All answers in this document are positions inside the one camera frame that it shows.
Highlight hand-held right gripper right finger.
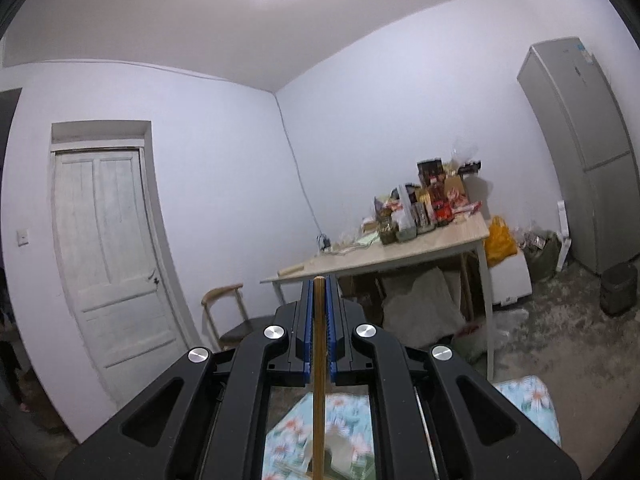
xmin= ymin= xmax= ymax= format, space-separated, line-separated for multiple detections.
xmin=325 ymin=279 xmax=584 ymax=480

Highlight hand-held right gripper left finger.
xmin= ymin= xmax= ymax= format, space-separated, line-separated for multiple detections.
xmin=55 ymin=280 xmax=314 ymax=480

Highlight wooden chopstick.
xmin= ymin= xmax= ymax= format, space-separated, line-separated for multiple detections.
xmin=313 ymin=276 xmax=326 ymax=480

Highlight wooden chair with dark seat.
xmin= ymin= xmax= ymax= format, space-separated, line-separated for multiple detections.
xmin=201 ymin=283 xmax=277 ymax=353

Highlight white sack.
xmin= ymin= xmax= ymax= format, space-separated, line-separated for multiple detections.
xmin=382 ymin=266 xmax=467 ymax=342

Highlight light wooden desk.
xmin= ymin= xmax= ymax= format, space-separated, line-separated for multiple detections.
xmin=260 ymin=210 xmax=497 ymax=382

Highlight clear plastic bag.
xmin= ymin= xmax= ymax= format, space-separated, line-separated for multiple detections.
xmin=451 ymin=309 xmax=531 ymax=362

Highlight pile of food packages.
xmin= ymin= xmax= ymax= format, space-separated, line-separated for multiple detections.
xmin=360 ymin=156 xmax=484 ymax=247

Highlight white appliance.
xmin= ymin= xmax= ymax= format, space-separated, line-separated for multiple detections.
xmin=487 ymin=250 xmax=534 ymax=307

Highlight yellow plastic bag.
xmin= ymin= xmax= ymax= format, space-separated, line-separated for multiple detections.
xmin=484 ymin=216 xmax=519 ymax=268

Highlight white panelled door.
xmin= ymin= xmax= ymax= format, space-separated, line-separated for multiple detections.
xmin=50 ymin=146 xmax=192 ymax=411

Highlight floral blue blanket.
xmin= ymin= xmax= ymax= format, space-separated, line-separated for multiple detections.
xmin=262 ymin=375 xmax=562 ymax=480

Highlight grey-green bag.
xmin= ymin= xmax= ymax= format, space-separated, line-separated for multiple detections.
xmin=520 ymin=230 xmax=564 ymax=284

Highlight dark metal bucket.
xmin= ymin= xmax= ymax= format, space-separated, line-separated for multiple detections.
xmin=600 ymin=262 xmax=640 ymax=317

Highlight grey refrigerator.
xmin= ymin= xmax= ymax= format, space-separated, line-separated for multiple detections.
xmin=516 ymin=36 xmax=640 ymax=276

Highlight wall cable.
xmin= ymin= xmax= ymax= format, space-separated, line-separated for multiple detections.
xmin=276 ymin=105 xmax=327 ymax=241

